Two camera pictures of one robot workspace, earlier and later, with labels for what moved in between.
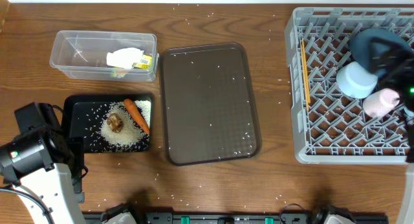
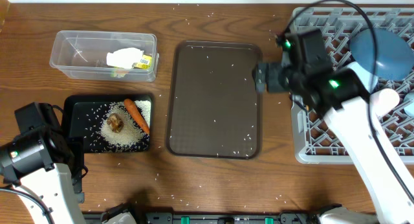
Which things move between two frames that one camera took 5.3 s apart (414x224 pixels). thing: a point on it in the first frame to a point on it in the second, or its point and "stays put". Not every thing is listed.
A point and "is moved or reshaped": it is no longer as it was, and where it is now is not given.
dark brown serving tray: [209, 110] is moved or reshaped
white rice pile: [131, 136] stays put
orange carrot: [138, 114] stays put
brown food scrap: [115, 122] stays put
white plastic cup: [378, 102] stays put
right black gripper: [400, 63] to [274, 71]
